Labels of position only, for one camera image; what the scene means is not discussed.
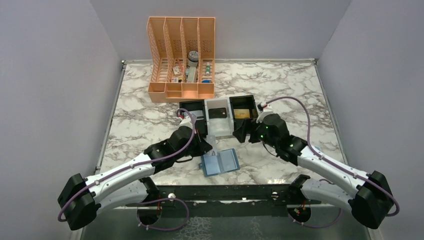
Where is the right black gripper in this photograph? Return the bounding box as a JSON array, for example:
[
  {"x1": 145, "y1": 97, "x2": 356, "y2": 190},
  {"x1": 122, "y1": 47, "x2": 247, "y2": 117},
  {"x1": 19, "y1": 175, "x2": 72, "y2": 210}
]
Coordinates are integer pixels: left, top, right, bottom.
[{"x1": 233, "y1": 116, "x2": 279, "y2": 148}]

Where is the blue leather card holder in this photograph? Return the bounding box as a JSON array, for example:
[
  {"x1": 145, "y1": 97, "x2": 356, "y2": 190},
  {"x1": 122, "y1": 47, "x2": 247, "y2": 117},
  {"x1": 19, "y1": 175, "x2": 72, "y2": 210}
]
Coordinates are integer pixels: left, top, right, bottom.
[{"x1": 198, "y1": 148, "x2": 240, "y2": 177}]

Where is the grey black stripe card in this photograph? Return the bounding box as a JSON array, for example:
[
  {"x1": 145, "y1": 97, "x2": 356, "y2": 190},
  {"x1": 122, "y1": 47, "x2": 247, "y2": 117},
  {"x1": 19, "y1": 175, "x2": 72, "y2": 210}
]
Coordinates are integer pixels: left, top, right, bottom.
[{"x1": 190, "y1": 110, "x2": 204, "y2": 120}]

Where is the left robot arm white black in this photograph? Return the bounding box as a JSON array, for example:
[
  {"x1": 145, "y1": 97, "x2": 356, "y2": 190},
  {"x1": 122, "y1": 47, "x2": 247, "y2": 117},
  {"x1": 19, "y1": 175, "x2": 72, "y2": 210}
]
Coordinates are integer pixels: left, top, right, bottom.
[{"x1": 57, "y1": 116, "x2": 213, "y2": 231}]

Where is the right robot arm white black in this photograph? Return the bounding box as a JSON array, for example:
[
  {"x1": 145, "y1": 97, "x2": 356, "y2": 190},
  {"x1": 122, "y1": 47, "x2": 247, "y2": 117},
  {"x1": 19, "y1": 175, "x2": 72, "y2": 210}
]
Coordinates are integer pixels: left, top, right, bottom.
[{"x1": 233, "y1": 106, "x2": 400, "y2": 229}]

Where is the gold credit card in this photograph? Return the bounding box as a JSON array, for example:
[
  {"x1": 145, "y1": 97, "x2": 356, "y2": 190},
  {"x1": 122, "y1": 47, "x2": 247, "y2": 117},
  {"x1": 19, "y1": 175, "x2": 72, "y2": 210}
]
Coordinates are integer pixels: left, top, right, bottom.
[{"x1": 233, "y1": 109, "x2": 251, "y2": 119}]

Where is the black credit card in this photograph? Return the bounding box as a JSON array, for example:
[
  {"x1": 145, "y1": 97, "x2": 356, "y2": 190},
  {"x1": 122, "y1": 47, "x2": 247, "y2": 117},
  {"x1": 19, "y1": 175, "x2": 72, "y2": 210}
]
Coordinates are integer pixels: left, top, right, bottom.
[{"x1": 208, "y1": 107, "x2": 228, "y2": 119}]

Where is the right black tray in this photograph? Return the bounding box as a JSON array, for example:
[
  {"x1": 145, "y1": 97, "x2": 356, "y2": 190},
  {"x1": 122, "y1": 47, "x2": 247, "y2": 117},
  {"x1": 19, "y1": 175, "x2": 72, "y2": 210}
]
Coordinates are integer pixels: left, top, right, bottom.
[{"x1": 229, "y1": 95, "x2": 259, "y2": 130}]

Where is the black tray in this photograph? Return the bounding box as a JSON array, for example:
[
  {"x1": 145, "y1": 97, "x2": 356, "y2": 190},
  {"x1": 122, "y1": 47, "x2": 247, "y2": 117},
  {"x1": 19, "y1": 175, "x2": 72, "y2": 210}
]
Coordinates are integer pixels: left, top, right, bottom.
[
  {"x1": 179, "y1": 100, "x2": 208, "y2": 137},
  {"x1": 229, "y1": 95, "x2": 259, "y2": 130}
]

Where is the white middle tray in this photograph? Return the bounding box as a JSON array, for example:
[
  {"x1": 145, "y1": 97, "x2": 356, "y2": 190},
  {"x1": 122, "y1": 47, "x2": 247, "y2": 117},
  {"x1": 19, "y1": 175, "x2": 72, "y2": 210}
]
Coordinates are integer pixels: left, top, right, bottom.
[{"x1": 204, "y1": 97, "x2": 234, "y2": 137}]

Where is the left black tray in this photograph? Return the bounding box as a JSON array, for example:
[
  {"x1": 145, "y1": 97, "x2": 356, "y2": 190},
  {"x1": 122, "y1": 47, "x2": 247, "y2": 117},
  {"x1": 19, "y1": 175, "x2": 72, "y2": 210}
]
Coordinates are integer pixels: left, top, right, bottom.
[{"x1": 179, "y1": 100, "x2": 208, "y2": 137}]

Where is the small green white bottle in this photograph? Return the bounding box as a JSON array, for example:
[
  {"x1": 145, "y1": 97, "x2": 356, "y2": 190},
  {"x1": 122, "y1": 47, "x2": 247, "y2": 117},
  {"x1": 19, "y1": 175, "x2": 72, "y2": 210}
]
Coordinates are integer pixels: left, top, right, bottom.
[{"x1": 205, "y1": 62, "x2": 211, "y2": 76}]

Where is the small orange white box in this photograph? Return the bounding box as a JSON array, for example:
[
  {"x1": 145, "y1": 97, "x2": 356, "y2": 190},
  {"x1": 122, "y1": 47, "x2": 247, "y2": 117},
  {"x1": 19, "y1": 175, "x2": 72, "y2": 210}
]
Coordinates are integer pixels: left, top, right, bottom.
[{"x1": 172, "y1": 66, "x2": 182, "y2": 76}]

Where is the grey round-headed bottle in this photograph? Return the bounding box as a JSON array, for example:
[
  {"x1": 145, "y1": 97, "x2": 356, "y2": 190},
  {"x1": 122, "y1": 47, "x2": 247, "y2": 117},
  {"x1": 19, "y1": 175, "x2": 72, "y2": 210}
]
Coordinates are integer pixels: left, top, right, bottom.
[{"x1": 186, "y1": 50, "x2": 199, "y2": 83}]

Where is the orange plastic file organizer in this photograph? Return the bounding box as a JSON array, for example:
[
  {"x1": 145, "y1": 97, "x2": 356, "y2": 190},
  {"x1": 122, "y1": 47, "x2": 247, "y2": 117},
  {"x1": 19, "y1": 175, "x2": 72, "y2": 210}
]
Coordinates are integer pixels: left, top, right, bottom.
[{"x1": 146, "y1": 16, "x2": 216, "y2": 103}]

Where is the black mounting base rail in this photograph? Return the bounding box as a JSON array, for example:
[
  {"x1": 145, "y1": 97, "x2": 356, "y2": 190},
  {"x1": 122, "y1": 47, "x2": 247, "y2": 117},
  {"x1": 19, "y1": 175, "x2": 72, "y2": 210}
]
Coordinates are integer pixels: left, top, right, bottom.
[{"x1": 125, "y1": 183, "x2": 322, "y2": 209}]

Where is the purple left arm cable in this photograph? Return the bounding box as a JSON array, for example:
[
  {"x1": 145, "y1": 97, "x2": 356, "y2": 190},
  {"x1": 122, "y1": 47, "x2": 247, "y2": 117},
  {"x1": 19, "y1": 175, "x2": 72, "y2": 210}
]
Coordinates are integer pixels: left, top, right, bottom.
[{"x1": 57, "y1": 107, "x2": 198, "y2": 232}]

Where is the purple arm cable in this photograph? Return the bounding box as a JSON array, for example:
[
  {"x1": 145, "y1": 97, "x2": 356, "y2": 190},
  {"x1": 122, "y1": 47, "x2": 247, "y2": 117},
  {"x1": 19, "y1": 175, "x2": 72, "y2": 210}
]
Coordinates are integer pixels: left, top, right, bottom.
[
  {"x1": 57, "y1": 107, "x2": 198, "y2": 232},
  {"x1": 258, "y1": 96, "x2": 401, "y2": 229}
]

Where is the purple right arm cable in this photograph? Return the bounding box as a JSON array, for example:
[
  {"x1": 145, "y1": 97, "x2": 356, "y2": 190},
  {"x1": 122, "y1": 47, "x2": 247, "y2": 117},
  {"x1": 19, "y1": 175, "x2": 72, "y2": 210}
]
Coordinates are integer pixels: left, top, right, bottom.
[{"x1": 258, "y1": 96, "x2": 401, "y2": 229}]

